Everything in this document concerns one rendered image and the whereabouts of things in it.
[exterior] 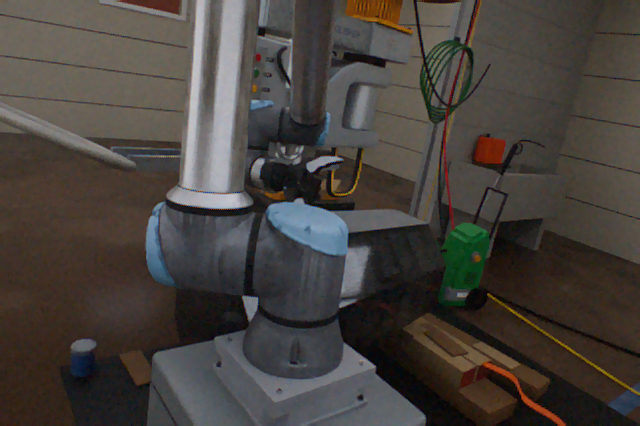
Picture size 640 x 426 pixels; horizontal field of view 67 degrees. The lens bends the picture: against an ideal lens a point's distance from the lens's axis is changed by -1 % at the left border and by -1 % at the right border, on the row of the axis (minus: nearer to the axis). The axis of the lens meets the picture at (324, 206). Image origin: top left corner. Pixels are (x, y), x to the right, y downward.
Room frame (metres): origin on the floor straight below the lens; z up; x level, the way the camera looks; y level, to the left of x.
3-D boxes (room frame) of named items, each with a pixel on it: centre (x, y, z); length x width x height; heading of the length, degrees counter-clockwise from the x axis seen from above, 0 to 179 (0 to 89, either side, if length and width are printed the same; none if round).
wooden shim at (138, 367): (1.90, 0.71, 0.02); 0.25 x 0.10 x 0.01; 42
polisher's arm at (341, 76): (2.09, 0.10, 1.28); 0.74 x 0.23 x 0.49; 140
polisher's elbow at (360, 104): (2.31, -0.06, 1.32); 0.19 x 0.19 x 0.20
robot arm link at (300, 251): (0.82, 0.03, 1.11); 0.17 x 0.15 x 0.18; 92
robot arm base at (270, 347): (0.82, 0.01, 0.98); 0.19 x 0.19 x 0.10
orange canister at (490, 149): (5.09, -1.63, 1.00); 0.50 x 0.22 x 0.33; 130
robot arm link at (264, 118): (1.24, 0.21, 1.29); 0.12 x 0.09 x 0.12; 92
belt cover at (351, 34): (2.07, 0.14, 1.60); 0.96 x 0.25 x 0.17; 140
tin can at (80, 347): (1.82, 0.92, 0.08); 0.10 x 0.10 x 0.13
